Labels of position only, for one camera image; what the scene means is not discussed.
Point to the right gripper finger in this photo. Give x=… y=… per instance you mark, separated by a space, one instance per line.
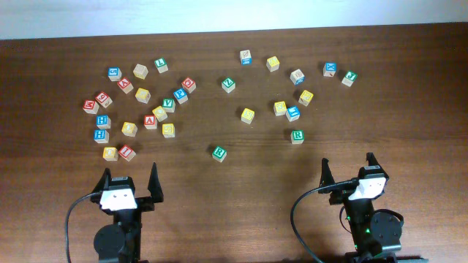
x=372 y=161
x=326 y=178

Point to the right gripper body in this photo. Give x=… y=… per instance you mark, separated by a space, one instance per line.
x=340 y=196

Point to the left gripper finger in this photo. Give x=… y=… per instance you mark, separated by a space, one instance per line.
x=154 y=186
x=103 y=182

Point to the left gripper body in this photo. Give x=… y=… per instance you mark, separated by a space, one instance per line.
x=142 y=205

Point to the yellow S block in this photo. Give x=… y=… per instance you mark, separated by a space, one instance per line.
x=247 y=115
x=168 y=130

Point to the green r block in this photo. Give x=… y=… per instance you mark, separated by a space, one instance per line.
x=297 y=136
x=219 y=154

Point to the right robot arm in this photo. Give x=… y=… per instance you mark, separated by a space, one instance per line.
x=376 y=233

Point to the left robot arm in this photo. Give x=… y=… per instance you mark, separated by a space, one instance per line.
x=120 y=241

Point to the yellow block bottom left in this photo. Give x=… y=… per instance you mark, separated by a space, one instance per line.
x=110 y=154

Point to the red I block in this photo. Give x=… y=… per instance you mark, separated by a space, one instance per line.
x=127 y=153

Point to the blue H block lower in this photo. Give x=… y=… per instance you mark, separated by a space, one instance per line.
x=101 y=136

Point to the blue h block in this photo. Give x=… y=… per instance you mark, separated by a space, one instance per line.
x=101 y=136
x=103 y=122

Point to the yellow O block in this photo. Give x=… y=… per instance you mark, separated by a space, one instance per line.
x=129 y=129

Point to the blue H block upper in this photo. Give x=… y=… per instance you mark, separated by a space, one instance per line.
x=103 y=122

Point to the red A block lower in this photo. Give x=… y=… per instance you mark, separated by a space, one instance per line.
x=150 y=122

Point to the red a block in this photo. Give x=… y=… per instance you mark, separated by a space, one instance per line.
x=150 y=122
x=125 y=85

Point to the blue E block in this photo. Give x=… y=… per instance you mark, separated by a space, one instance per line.
x=293 y=113

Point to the yellow C block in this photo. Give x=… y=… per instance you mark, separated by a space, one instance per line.
x=159 y=113

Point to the red M block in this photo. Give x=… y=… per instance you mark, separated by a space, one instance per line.
x=91 y=107

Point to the red 6 block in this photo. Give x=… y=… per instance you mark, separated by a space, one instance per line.
x=103 y=99

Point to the green V block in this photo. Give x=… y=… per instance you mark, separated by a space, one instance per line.
x=168 y=105

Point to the yellow block centre right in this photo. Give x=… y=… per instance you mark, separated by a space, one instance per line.
x=279 y=108

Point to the green J block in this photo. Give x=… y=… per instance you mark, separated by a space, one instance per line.
x=349 y=78

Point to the yellow block upper left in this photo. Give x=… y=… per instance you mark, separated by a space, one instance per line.
x=143 y=95

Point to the blue P block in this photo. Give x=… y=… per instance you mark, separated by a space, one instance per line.
x=180 y=95

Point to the red A block upper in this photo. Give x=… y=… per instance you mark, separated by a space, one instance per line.
x=125 y=85

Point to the blue X block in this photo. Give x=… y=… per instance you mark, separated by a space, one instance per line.
x=329 y=69

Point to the wood block blue edge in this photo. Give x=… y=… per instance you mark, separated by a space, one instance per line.
x=297 y=77

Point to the blue 5 block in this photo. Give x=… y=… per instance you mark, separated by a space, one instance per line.
x=114 y=74

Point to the red Q block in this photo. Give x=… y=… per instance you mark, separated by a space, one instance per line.
x=189 y=84

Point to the plain wood yellow block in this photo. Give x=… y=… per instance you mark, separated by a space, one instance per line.
x=140 y=71

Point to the green L block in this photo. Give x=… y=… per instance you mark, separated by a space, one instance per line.
x=161 y=65

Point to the green Z block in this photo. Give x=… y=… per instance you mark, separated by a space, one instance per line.
x=228 y=85

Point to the yellow block top right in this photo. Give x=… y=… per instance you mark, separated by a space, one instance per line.
x=272 y=63

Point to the wood block blue side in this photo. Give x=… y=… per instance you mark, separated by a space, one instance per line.
x=245 y=57

